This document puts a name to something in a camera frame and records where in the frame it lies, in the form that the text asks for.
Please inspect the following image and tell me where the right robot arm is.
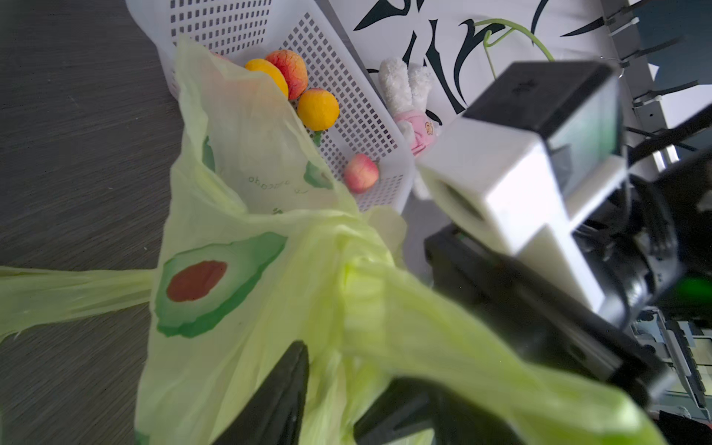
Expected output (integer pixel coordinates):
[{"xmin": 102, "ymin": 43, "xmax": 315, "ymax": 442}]
[{"xmin": 422, "ymin": 105, "xmax": 711, "ymax": 407}]

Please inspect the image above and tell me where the black hook rack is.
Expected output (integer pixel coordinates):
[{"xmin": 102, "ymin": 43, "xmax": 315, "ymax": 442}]
[{"xmin": 601, "ymin": 1, "xmax": 711, "ymax": 134}]

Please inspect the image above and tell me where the green avocado plastic bag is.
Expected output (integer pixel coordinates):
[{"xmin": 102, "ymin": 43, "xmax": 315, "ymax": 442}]
[{"xmin": 1, "ymin": 37, "xmax": 664, "ymax": 444}]

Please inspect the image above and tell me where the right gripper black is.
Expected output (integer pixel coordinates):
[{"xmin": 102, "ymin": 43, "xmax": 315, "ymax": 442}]
[{"xmin": 424, "ymin": 224, "xmax": 673, "ymax": 406}]

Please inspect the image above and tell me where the plush bunny toy pink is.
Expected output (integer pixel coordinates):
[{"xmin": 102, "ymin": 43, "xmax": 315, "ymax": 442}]
[{"xmin": 377, "ymin": 57, "xmax": 441, "ymax": 201}]

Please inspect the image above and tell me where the green hoop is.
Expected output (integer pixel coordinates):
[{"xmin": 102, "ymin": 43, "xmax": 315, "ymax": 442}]
[{"xmin": 473, "ymin": 19, "xmax": 556, "ymax": 80}]

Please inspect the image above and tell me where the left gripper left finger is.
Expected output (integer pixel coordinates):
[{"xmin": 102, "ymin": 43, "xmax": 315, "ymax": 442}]
[{"xmin": 213, "ymin": 340, "xmax": 310, "ymax": 445}]

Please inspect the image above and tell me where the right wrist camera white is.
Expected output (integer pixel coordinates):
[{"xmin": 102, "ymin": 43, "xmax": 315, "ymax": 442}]
[{"xmin": 416, "ymin": 60, "xmax": 628, "ymax": 313}]

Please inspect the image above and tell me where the pink peach front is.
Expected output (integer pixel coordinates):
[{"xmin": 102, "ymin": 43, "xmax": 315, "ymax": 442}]
[{"xmin": 344, "ymin": 154, "xmax": 380, "ymax": 194}]

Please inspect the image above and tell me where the white plastic basket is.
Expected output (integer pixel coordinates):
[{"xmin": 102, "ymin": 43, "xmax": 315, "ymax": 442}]
[{"xmin": 126, "ymin": 0, "xmax": 415, "ymax": 212}]

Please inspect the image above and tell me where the yellow orange fruit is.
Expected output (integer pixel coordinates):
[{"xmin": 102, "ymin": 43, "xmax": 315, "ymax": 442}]
[{"xmin": 298, "ymin": 88, "xmax": 339, "ymax": 132}]

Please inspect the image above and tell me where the pink peach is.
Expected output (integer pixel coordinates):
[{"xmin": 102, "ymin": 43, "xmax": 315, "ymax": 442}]
[
  {"xmin": 266, "ymin": 49, "xmax": 309, "ymax": 100},
  {"xmin": 344, "ymin": 154, "xmax": 380, "ymax": 194}
]

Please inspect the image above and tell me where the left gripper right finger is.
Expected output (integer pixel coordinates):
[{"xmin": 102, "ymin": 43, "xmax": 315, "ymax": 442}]
[{"xmin": 353, "ymin": 378, "xmax": 442, "ymax": 444}]

